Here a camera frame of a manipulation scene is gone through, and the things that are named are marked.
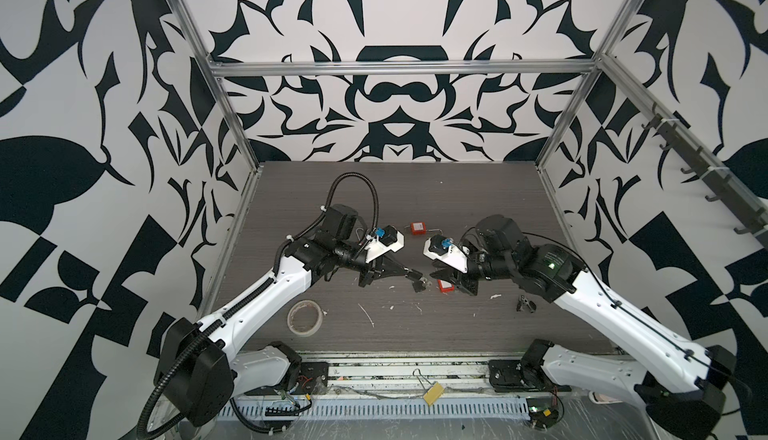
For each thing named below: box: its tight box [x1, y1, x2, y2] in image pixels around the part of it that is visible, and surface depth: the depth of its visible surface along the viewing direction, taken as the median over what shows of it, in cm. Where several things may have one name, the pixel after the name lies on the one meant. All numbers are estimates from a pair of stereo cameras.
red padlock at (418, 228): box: [409, 222, 427, 236], surface depth 103 cm
